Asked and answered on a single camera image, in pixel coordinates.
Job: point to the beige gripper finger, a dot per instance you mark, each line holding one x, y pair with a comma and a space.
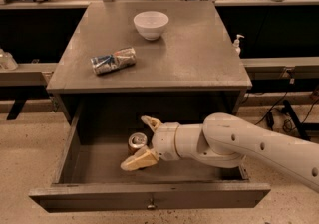
142, 158
151, 122

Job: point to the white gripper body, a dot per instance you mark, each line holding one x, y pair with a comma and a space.
164, 141

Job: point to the orange soda can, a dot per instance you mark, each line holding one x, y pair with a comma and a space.
136, 141

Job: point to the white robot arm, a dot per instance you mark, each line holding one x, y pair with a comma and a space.
224, 140

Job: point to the metal drawer knob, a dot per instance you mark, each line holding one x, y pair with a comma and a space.
151, 205

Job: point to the open grey top drawer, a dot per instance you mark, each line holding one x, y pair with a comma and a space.
89, 177

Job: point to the crushed blue silver can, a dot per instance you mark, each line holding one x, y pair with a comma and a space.
118, 60

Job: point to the grey cabinet counter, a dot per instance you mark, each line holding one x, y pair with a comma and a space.
194, 53

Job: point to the white ceramic bowl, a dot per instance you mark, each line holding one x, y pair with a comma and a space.
151, 24

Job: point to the white pump bottle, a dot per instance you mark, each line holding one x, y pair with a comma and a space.
236, 43

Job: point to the black stand leg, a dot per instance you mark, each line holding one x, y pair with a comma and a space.
303, 127

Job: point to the clear plastic bottle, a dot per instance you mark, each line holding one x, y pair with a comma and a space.
7, 61

